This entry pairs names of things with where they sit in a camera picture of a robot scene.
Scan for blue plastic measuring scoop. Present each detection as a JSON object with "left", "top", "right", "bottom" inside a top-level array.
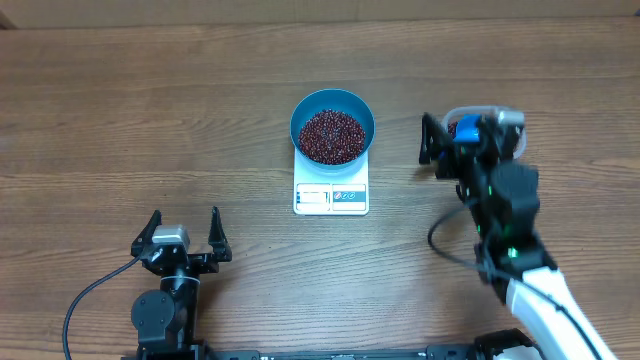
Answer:
[{"left": 453, "top": 114, "right": 482, "bottom": 144}]

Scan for teal round bowl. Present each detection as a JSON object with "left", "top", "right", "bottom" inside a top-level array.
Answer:
[{"left": 289, "top": 88, "right": 376, "bottom": 159}]

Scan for black camera cable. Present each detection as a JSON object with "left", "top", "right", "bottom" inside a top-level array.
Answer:
[
  {"left": 427, "top": 199, "right": 606, "bottom": 360},
  {"left": 61, "top": 255, "right": 144, "bottom": 360}
]

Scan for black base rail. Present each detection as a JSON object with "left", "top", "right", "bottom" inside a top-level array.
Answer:
[{"left": 124, "top": 328, "right": 545, "bottom": 360}]

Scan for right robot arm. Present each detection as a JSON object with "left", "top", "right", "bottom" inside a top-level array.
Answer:
[{"left": 419, "top": 106, "right": 615, "bottom": 360}]

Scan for white digital kitchen scale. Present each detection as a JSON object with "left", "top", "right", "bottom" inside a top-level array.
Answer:
[{"left": 292, "top": 150, "right": 370, "bottom": 216}]

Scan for red adzuki beans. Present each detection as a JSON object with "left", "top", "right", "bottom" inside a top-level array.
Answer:
[{"left": 448, "top": 122, "right": 457, "bottom": 138}]

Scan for red beans in bowl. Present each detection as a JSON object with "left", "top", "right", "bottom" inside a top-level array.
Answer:
[{"left": 297, "top": 109, "right": 366, "bottom": 165}]

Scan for left black camera cable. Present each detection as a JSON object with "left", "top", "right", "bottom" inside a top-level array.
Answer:
[{"left": 61, "top": 255, "right": 144, "bottom": 360}]

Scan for right black camera cable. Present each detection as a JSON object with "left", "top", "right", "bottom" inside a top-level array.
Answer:
[{"left": 427, "top": 199, "right": 606, "bottom": 360}]

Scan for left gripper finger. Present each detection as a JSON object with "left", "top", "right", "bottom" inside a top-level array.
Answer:
[
  {"left": 208, "top": 206, "right": 232, "bottom": 262},
  {"left": 132, "top": 210, "right": 162, "bottom": 246}
]

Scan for clear plastic food container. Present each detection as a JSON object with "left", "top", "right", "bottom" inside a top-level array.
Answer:
[{"left": 441, "top": 105, "right": 528, "bottom": 159}]

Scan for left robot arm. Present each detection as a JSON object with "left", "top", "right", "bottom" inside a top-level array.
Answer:
[{"left": 131, "top": 207, "right": 232, "bottom": 359}]

